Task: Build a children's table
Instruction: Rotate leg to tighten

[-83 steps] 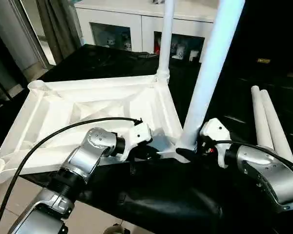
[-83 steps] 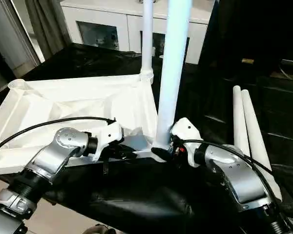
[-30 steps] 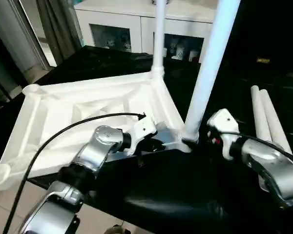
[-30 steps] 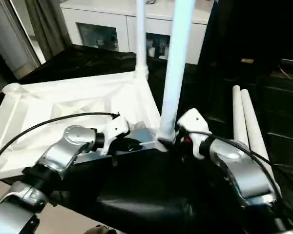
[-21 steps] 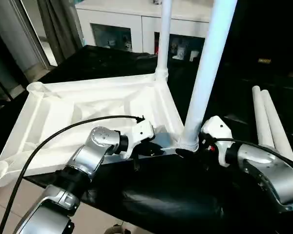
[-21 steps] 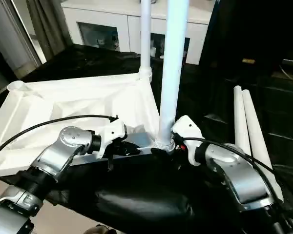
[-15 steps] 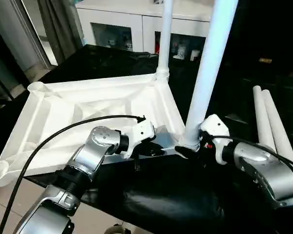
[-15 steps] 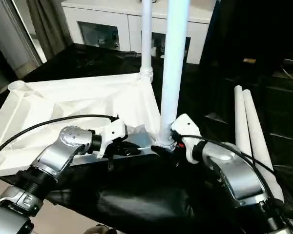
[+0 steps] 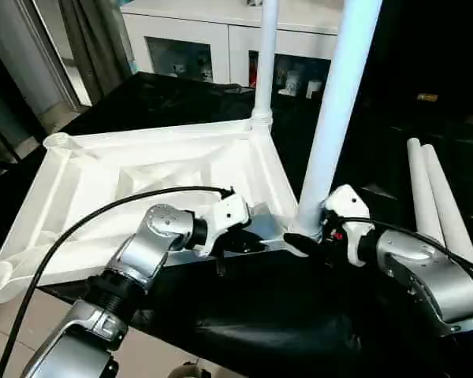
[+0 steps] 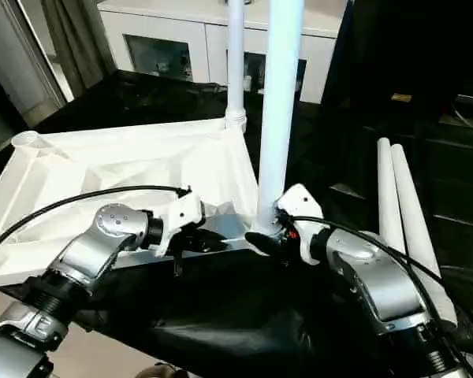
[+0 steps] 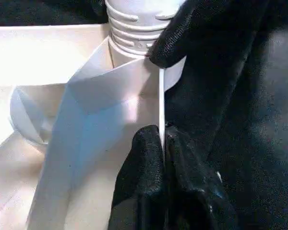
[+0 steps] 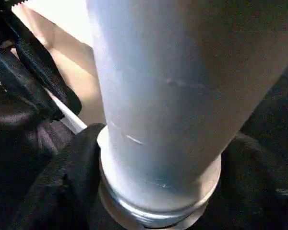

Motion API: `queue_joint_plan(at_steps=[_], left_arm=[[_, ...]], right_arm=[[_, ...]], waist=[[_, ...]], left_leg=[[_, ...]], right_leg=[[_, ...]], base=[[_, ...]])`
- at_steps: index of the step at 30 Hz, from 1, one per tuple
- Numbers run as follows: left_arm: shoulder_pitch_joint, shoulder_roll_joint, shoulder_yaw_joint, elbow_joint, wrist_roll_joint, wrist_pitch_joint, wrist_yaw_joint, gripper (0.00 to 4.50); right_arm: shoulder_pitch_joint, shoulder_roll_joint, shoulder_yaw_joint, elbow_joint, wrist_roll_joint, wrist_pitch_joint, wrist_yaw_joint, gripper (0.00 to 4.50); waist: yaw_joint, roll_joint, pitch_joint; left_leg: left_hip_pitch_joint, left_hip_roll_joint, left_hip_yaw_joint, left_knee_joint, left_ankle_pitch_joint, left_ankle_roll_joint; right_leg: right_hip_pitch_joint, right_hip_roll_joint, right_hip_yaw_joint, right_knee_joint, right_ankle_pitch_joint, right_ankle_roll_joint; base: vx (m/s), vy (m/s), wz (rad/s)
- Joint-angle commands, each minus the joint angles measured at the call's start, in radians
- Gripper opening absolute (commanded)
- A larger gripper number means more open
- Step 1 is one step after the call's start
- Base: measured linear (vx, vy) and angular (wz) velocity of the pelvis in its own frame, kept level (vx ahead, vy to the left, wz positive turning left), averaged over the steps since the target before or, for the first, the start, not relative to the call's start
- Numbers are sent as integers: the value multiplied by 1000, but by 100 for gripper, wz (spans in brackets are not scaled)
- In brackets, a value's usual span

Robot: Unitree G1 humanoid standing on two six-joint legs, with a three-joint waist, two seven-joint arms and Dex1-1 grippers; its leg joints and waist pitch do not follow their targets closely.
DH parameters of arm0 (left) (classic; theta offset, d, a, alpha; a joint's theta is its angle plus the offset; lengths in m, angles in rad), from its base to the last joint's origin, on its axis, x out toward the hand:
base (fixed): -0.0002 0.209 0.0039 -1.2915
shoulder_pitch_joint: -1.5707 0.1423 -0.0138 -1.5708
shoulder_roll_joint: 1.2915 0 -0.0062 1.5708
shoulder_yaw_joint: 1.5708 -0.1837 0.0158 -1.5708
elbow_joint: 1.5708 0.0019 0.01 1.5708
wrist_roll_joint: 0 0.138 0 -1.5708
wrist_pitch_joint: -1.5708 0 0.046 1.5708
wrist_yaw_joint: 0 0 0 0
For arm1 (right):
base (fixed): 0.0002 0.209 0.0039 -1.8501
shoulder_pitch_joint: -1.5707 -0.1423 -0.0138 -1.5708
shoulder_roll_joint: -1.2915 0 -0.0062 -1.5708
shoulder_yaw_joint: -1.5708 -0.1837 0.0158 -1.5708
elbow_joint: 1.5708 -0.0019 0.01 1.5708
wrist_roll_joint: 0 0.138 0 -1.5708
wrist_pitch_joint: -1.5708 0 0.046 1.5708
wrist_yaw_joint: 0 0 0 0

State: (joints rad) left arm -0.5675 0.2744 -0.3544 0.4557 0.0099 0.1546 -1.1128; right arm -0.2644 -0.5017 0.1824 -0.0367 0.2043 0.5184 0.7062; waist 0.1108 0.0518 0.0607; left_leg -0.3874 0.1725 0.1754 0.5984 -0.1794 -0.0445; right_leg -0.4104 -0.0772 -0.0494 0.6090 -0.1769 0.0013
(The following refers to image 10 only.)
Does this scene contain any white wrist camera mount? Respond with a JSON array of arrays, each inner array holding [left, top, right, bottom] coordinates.
[[151, 191, 207, 258], [274, 183, 327, 265]]

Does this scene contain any white plastic table leg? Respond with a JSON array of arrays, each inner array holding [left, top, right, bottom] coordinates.
[[224, 0, 248, 132], [389, 143, 459, 328], [254, 0, 305, 239], [377, 137, 408, 254]]

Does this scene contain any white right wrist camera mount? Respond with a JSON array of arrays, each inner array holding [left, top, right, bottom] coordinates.
[[274, 183, 327, 265]]

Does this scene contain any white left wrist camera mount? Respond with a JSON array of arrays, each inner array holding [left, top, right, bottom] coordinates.
[[151, 191, 207, 258]]

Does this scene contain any white plastic table top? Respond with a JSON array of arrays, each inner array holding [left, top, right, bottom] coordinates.
[[0, 117, 270, 291]]

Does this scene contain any grey curtain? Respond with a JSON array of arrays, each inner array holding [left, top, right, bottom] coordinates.
[[42, 0, 116, 100]]

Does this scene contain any white glass-door cabinet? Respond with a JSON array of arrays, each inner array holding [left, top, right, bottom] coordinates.
[[95, 0, 347, 106]]

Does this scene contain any dark brown rounded object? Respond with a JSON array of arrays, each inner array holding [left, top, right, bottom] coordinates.
[[135, 363, 183, 378]]

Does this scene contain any black work mat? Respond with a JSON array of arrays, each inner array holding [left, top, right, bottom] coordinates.
[[0, 69, 473, 378]]

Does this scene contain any large black case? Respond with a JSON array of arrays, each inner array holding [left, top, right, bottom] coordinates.
[[321, 0, 473, 115]]

